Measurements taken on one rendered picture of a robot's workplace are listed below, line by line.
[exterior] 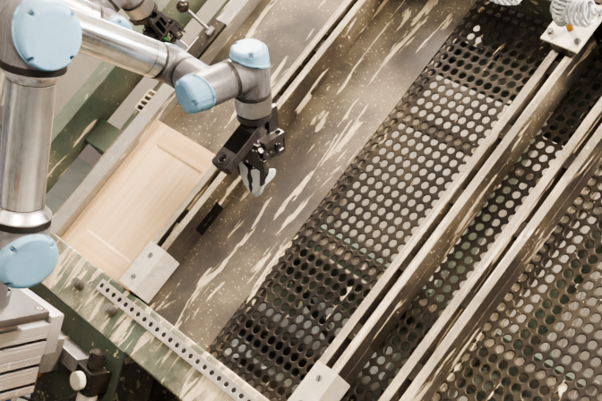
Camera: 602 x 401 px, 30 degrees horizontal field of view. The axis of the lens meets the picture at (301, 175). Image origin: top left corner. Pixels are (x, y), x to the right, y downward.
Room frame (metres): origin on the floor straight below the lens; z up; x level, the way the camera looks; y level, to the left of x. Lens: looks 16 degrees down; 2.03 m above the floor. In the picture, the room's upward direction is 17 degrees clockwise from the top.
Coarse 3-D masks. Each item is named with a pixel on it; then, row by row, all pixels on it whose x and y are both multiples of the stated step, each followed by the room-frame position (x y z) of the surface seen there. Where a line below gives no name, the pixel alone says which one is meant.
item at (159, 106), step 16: (240, 0) 3.10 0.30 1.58; (256, 0) 3.12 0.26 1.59; (224, 16) 3.08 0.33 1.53; (240, 16) 3.08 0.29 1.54; (224, 32) 3.05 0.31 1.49; (208, 48) 3.02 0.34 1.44; (208, 64) 3.03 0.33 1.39; (160, 96) 2.96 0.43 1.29; (144, 112) 2.94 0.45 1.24; (160, 112) 2.94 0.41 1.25; (128, 128) 2.92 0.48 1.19; (144, 128) 2.90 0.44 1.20; (128, 144) 2.88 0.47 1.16; (112, 160) 2.86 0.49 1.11; (96, 176) 2.84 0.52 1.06; (80, 192) 2.82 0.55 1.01; (96, 192) 2.82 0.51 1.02; (64, 208) 2.80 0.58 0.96; (80, 208) 2.79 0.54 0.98; (64, 224) 2.76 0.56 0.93
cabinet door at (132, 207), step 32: (160, 128) 2.90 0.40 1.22; (128, 160) 2.86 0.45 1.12; (160, 160) 2.83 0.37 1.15; (192, 160) 2.78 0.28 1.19; (128, 192) 2.79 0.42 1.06; (160, 192) 2.75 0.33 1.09; (96, 224) 2.75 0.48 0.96; (128, 224) 2.71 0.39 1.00; (160, 224) 2.67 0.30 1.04; (96, 256) 2.67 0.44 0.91; (128, 256) 2.64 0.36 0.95
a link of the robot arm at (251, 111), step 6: (270, 96) 2.19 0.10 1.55; (240, 102) 2.17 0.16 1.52; (258, 102) 2.25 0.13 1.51; (264, 102) 2.18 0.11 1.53; (270, 102) 2.19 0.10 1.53; (240, 108) 2.18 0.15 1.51; (246, 108) 2.17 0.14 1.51; (252, 108) 2.17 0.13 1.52; (258, 108) 2.17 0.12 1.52; (264, 108) 2.18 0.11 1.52; (270, 108) 2.20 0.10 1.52; (240, 114) 2.19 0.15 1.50; (246, 114) 2.18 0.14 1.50; (252, 114) 2.18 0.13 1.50; (258, 114) 2.18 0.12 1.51; (264, 114) 2.19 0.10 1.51
